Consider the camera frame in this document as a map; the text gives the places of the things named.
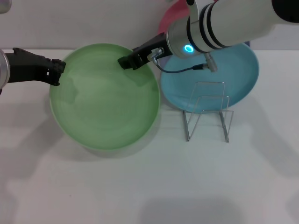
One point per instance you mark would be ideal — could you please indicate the light blue round plate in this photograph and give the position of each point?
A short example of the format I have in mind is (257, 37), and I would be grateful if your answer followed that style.
(233, 74)

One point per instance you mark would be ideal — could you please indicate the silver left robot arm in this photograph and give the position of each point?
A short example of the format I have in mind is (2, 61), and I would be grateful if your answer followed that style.
(3, 67)

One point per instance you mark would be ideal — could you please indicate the green round plate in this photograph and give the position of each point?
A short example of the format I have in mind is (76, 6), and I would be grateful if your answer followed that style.
(105, 105)

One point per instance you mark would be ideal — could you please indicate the red round plate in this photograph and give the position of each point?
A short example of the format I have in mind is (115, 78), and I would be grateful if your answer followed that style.
(172, 14)

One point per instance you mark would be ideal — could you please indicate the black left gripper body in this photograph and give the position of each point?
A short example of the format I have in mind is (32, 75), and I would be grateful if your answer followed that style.
(25, 67)

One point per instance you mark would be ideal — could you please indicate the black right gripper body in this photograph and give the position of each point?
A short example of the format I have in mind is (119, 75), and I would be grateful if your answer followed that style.
(154, 44)

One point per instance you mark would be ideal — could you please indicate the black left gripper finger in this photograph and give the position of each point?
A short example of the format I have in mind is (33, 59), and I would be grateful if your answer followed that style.
(57, 65)
(54, 78)

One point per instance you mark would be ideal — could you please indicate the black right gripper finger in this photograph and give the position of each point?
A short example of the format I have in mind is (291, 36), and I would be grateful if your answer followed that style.
(126, 62)
(139, 64)

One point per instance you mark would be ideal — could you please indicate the white and silver right robot arm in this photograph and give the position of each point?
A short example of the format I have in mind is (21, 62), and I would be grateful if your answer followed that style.
(229, 23)

